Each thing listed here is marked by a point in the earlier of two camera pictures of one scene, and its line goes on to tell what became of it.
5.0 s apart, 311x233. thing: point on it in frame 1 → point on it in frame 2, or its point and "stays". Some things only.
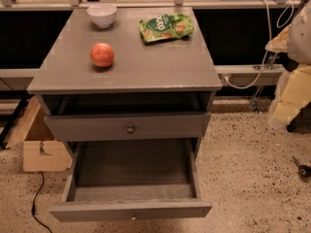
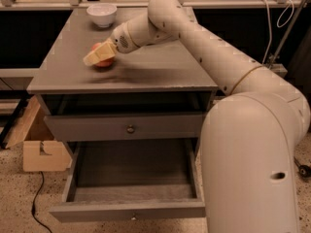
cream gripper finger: [293, 93] → [120, 38]
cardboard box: [34, 132] stays
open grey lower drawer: [131, 180] stays
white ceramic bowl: [103, 15] stays
